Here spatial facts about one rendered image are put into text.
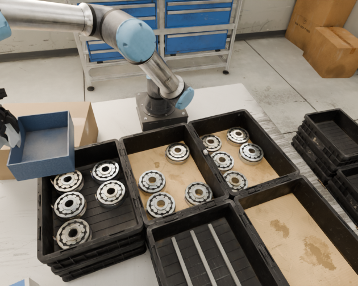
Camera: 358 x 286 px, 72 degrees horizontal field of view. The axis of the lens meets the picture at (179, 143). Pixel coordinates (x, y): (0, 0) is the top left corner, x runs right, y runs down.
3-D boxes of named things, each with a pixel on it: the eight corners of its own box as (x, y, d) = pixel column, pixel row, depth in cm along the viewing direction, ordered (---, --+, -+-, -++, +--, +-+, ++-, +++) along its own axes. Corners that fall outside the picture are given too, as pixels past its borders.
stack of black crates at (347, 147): (281, 156, 200) (303, 113, 168) (312, 150, 207) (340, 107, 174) (311, 198, 174) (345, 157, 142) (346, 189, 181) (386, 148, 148)
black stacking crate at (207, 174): (122, 156, 108) (119, 138, 100) (184, 141, 116) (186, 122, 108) (147, 241, 83) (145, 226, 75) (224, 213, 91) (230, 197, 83)
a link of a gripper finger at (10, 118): (6, 137, 67) (-17, 113, 60) (8, 133, 68) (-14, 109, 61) (24, 133, 67) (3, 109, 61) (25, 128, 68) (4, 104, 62)
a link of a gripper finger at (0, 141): (0, 162, 67) (-22, 139, 60) (5, 146, 71) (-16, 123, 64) (12, 159, 68) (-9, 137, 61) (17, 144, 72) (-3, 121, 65)
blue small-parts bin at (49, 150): (25, 132, 81) (16, 116, 75) (74, 125, 84) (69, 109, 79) (17, 181, 68) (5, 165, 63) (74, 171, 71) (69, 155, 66)
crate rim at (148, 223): (119, 141, 101) (117, 137, 99) (186, 125, 109) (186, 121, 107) (145, 230, 76) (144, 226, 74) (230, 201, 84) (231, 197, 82)
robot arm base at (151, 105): (144, 97, 139) (144, 81, 131) (171, 96, 140) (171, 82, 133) (144, 114, 129) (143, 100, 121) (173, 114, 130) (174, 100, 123)
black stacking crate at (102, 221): (49, 175, 100) (38, 157, 92) (121, 156, 108) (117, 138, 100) (52, 275, 75) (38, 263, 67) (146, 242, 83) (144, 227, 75)
